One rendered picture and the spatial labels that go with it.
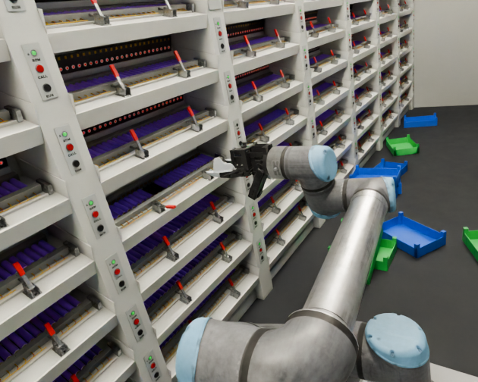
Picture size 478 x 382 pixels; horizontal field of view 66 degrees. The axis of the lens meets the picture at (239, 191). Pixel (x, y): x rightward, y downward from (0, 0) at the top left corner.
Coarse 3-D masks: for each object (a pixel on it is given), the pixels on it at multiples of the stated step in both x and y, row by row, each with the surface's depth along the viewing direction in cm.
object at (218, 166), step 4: (216, 160) 107; (220, 160) 107; (216, 164) 108; (220, 164) 107; (224, 164) 107; (228, 164) 107; (232, 164) 107; (216, 168) 108; (220, 168) 108; (224, 168) 107; (228, 168) 107; (232, 168) 107; (208, 172) 110; (212, 172) 109; (216, 172) 108; (220, 172) 108; (216, 176) 108
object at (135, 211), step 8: (200, 168) 141; (208, 168) 143; (192, 176) 136; (176, 184) 130; (184, 184) 133; (160, 192) 125; (168, 192) 127; (152, 200) 121; (160, 200) 124; (136, 208) 116; (144, 208) 119; (120, 216) 113; (128, 216) 113; (120, 224) 111; (128, 224) 112
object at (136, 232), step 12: (204, 144) 155; (180, 156) 148; (216, 156) 151; (228, 156) 150; (156, 168) 138; (204, 180) 138; (216, 180) 140; (180, 192) 130; (192, 192) 131; (204, 192) 136; (168, 204) 124; (180, 204) 125; (192, 204) 131; (144, 216) 117; (156, 216) 118; (168, 216) 122; (120, 228) 104; (132, 228) 112; (144, 228) 113; (156, 228) 118; (132, 240) 110
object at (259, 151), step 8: (256, 144) 104; (264, 144) 103; (232, 152) 104; (240, 152) 104; (248, 152) 103; (256, 152) 102; (264, 152) 100; (232, 160) 106; (240, 160) 104; (248, 160) 103; (256, 160) 103; (264, 160) 100; (240, 168) 106; (248, 168) 103; (256, 168) 104; (264, 168) 100
